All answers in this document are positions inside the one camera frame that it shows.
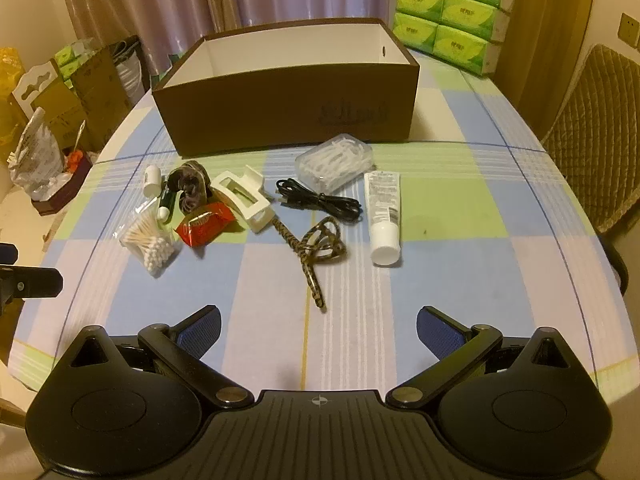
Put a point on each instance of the carton with white flap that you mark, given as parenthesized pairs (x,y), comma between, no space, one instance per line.
(55,105)

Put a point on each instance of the yellow plastic bag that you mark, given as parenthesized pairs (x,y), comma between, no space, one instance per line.
(9,90)

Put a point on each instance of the white plastic bag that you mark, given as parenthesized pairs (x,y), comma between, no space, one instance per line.
(37,160)

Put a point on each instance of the small green tissue packs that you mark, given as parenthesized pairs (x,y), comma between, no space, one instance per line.
(67,57)

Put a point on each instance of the quilted beige chair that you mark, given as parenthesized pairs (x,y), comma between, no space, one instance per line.
(595,135)

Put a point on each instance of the green lip balm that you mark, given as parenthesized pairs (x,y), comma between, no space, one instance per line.
(164,205)

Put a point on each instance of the clear floss pick box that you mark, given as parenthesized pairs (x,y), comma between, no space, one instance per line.
(330,162)

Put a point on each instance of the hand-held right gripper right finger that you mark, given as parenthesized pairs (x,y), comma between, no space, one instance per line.
(440,332)

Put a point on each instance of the red snack packet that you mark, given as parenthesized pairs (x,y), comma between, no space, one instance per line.
(202,225)

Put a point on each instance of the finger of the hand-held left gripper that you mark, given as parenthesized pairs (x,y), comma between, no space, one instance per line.
(35,282)
(7,253)

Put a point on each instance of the small white bottle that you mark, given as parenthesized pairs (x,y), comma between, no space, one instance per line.
(151,180)

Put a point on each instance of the bag of cotton swabs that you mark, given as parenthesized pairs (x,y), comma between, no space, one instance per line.
(150,245)

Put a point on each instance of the checkered tablecloth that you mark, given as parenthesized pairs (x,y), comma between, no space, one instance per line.
(450,200)

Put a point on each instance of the small dark wooden box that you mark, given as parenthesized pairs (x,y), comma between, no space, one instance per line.
(65,190)

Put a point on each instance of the brown cardboard box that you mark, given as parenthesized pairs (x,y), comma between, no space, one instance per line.
(250,110)

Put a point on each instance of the white hair claw clip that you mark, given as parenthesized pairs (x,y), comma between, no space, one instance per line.
(252,217)

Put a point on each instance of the white cream tube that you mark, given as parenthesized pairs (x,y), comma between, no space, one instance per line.
(382,210)

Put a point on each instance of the brown velvet scrunchie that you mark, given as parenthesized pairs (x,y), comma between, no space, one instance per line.
(190,187)

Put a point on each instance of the leopard print hair band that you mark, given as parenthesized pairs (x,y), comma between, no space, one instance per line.
(291,242)

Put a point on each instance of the wall socket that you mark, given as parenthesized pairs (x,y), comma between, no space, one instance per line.
(630,30)

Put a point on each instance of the stack of green tissue packs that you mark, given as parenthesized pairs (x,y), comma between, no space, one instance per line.
(450,10)

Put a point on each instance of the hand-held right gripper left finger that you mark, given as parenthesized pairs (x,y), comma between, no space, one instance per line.
(200,332)

